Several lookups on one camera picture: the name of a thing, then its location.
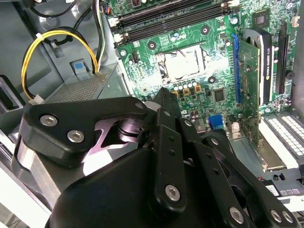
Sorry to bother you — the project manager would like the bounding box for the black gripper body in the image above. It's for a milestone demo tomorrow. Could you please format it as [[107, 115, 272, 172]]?
[[45, 147, 230, 228]]

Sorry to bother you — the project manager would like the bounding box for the metal socket cover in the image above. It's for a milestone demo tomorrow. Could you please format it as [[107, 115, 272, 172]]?
[[155, 45, 208, 83]]

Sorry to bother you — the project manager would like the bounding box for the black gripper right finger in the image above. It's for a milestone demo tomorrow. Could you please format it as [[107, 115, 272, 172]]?
[[178, 117, 297, 228]]

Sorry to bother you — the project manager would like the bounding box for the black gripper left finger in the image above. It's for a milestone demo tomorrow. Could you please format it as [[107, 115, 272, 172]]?
[[18, 86, 188, 213]]

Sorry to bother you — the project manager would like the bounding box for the metal locking lever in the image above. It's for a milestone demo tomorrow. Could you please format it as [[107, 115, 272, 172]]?
[[155, 44, 205, 57]]

